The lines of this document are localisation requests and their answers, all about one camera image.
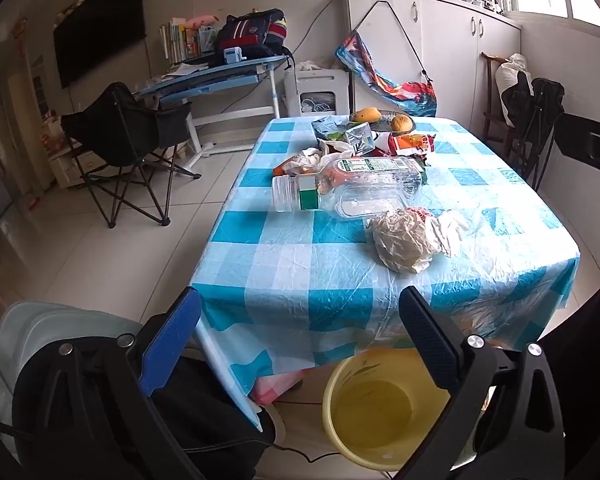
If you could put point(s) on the white crumpled cloth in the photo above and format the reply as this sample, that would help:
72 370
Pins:
308 65

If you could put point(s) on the blue white checkered tablecloth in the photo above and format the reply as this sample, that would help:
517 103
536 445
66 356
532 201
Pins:
305 260

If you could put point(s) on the person's right leg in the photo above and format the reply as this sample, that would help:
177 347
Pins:
590 360

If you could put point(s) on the small printed packet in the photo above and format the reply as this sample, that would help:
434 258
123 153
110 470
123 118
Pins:
330 126

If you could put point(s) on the large clear plastic bottle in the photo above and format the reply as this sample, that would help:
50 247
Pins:
375 195

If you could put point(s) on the cluster of small white items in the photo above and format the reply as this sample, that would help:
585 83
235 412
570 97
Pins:
477 0

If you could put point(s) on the white low cabinet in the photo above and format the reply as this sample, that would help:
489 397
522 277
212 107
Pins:
75 162

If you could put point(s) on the white blue desk device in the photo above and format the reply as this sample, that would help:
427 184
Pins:
232 55

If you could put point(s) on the teal printed carton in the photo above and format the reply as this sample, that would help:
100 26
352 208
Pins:
358 139

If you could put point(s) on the black folding camp chair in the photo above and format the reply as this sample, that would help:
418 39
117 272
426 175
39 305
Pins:
115 130

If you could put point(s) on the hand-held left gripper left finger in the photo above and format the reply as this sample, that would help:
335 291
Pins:
172 340

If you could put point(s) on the dark fruit bowl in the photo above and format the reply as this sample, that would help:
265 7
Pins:
383 124

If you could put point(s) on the blue adjustable desk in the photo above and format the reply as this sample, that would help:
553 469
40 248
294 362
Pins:
215 77

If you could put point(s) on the dark striped backpack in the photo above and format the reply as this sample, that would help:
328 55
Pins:
252 32

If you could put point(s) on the white plastic stool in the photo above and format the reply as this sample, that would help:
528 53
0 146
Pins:
317 85

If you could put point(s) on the grey green sofa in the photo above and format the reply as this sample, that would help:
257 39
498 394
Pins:
30 325

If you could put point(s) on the small clear plastic bottle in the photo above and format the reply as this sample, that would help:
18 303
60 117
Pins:
292 192

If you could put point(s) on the paper wrapper ball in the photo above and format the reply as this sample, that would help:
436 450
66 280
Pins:
405 240

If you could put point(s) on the white round device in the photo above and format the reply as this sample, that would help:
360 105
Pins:
276 425

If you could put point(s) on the row of books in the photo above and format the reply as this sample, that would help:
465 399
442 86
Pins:
185 42

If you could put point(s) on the black flat television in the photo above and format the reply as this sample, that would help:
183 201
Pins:
100 30

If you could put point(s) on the white tissue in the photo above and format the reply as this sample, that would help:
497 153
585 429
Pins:
310 160

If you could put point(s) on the pink plush toy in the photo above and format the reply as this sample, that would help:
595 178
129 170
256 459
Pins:
202 20

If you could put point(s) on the loose white papers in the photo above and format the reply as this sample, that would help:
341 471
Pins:
185 71

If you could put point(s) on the colourful printed hanging bag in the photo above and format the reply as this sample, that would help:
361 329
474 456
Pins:
395 85

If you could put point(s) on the yellow plastic bucket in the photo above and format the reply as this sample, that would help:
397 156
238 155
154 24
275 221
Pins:
375 410

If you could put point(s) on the yellow mango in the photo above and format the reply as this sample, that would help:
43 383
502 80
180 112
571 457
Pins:
401 122
366 114

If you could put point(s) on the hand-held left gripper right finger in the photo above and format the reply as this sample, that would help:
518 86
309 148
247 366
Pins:
430 340

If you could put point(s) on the white stuffed sack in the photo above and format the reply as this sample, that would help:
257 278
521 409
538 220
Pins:
512 72

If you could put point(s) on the red wall ornament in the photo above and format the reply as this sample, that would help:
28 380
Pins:
19 29

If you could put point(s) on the pink checkered cloth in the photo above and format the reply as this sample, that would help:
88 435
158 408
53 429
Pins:
277 387

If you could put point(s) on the red snack packet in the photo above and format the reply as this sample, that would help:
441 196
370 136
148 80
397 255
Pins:
410 145

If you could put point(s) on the wooden chair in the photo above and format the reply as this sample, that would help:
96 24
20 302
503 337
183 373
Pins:
490 105

